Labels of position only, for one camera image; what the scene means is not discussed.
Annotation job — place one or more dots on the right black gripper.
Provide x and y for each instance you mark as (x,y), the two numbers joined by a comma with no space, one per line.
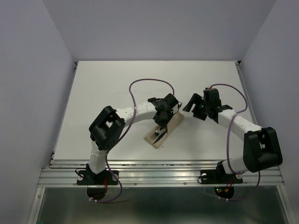
(195,99)

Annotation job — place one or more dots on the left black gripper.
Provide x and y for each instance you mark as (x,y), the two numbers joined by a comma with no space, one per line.
(163,124)

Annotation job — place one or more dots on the silver knife teal handle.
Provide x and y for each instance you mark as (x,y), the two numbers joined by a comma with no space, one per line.
(162,134)

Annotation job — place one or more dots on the beige cloth napkin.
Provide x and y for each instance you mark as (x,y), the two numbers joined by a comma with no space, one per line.
(175,121)

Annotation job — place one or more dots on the silver fork teal handle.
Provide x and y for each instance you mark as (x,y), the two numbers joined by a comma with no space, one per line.
(156,133)

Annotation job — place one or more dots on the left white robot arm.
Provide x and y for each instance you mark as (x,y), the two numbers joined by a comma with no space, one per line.
(106,130)

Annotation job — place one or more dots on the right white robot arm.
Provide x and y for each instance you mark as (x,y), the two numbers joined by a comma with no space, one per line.
(261,149)

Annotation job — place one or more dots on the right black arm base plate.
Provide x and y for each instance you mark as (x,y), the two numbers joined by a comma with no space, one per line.
(211,176)

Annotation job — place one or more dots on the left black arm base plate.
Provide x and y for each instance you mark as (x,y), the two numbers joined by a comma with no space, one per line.
(103,178)

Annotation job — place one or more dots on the aluminium rail frame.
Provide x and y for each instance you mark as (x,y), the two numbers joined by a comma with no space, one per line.
(159,186)

